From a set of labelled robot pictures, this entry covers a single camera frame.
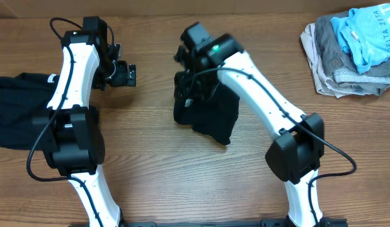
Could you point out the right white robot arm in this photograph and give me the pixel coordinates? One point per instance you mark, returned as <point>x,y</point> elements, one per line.
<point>217,75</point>

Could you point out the black t-shirt with logo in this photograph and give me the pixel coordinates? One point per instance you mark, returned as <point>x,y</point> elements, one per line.
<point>213,117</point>

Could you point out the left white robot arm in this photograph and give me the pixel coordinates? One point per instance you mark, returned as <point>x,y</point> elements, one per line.
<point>69,136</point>

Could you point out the light blue printed t-shirt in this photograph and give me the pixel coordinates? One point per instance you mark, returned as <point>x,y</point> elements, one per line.
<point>365,35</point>

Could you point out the beige folded garment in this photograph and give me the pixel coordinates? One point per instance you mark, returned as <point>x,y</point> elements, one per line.
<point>324,84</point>

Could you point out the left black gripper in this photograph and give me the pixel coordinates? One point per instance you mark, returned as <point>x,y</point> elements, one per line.
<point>122,79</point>

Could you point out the white patterned folded cloth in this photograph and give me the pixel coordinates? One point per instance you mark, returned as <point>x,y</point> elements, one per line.
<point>346,75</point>

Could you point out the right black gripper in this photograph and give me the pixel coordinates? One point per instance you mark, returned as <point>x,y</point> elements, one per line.
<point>191,90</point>

